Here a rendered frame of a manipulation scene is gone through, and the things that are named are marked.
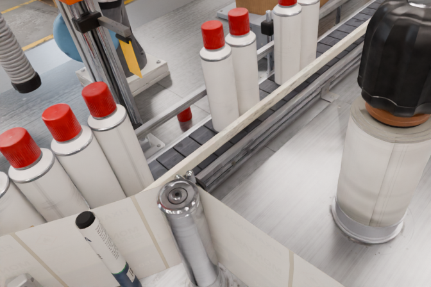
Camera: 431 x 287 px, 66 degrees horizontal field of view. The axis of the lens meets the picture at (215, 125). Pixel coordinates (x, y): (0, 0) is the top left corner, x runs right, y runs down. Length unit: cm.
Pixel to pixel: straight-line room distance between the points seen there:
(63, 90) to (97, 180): 56
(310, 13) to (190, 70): 37
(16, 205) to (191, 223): 22
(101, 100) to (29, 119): 53
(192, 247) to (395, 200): 23
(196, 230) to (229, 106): 30
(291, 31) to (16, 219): 52
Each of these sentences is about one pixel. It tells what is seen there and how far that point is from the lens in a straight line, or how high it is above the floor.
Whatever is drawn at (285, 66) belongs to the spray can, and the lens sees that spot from 69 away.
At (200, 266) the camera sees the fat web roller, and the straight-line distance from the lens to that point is 38.
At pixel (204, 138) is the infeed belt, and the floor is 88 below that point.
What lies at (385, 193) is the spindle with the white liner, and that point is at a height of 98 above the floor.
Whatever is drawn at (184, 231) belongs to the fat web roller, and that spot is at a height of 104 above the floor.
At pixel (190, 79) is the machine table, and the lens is 87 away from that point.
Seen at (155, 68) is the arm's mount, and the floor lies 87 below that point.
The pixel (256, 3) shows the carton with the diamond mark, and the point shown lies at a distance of 110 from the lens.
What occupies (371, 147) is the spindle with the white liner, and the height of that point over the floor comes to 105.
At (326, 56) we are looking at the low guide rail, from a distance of 75.
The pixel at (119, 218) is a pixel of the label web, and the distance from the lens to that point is 34.
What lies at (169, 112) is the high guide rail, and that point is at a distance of 56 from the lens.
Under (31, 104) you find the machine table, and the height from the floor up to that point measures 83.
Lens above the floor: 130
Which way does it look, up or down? 41 degrees down
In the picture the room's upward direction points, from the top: 10 degrees counter-clockwise
